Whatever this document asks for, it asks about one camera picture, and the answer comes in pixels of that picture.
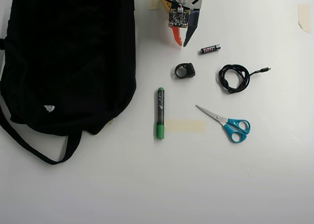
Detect blue handled scissors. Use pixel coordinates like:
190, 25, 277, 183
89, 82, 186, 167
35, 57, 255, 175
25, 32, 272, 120
195, 104, 251, 144

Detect camera circuit board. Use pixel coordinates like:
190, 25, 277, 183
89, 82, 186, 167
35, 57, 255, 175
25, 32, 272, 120
168, 6, 191, 29

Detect black fabric bag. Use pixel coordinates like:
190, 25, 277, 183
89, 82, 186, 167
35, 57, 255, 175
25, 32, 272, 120
0, 0, 137, 166

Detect coiled black USB cable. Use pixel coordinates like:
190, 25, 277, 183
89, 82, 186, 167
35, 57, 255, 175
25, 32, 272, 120
218, 64, 272, 94

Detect green capped black marker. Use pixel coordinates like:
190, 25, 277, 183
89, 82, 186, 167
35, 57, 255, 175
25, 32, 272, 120
156, 87, 166, 140

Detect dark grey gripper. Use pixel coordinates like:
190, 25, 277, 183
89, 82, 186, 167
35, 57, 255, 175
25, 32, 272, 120
171, 8, 201, 48

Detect long beige masking tape strip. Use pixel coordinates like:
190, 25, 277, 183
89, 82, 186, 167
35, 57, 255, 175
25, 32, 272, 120
164, 120, 207, 133

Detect black AAA battery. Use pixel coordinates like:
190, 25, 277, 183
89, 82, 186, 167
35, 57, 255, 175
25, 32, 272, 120
200, 44, 222, 55

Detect black ring shaped clip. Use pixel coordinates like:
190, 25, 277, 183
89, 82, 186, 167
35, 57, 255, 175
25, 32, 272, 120
173, 63, 196, 80

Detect torn beige masking tape piece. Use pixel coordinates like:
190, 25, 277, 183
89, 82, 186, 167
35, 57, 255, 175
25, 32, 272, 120
297, 4, 312, 34

